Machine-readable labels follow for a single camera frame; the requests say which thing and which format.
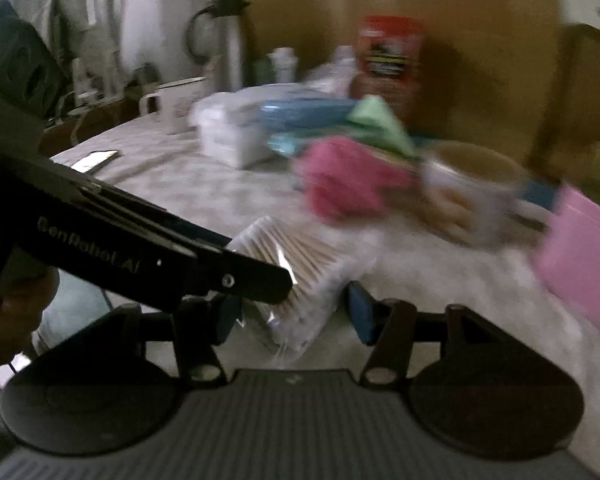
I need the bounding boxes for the cotton swabs clear pack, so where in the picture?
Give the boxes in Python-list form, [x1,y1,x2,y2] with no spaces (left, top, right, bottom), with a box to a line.
[228,217,374,362]

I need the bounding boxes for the black smartphone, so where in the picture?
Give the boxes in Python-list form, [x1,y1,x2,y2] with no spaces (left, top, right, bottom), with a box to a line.
[70,150,121,174]

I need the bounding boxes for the large brown cardboard board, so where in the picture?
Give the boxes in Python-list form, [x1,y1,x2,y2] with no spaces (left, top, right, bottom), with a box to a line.
[242,0,559,161]

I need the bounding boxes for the steel thermos jug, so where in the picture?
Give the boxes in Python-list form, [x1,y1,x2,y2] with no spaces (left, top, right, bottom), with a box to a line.
[184,0,249,93]

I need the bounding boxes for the person's left hand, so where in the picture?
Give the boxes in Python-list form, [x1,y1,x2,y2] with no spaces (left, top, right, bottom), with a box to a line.
[0,268,59,366]

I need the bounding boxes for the pink cloth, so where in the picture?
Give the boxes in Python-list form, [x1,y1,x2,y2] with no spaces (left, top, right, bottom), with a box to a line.
[296,136,415,223]

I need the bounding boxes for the clear plastic bag cups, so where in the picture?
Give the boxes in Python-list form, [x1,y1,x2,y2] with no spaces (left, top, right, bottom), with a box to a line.
[303,44,358,99]

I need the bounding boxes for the white small bottle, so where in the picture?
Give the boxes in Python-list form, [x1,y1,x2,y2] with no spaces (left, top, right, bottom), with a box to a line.
[268,47,298,84]

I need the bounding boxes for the red cereal box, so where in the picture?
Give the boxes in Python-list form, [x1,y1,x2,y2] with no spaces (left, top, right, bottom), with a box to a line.
[350,15,425,124]

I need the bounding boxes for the green cloth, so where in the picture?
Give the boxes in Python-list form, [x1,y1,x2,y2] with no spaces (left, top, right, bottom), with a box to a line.
[347,94,416,157]

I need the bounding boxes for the white enamel mug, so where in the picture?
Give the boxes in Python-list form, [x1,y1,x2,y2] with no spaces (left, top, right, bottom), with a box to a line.
[138,77,209,134]

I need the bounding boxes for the blue tissue pack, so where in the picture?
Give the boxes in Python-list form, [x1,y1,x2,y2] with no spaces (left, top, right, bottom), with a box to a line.
[259,98,358,157]

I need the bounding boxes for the pink storage box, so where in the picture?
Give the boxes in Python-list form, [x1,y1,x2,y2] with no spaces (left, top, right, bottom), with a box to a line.
[532,184,600,331]

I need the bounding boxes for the large printed ceramic mug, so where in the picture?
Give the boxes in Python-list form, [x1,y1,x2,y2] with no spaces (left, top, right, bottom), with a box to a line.
[419,140,553,249]

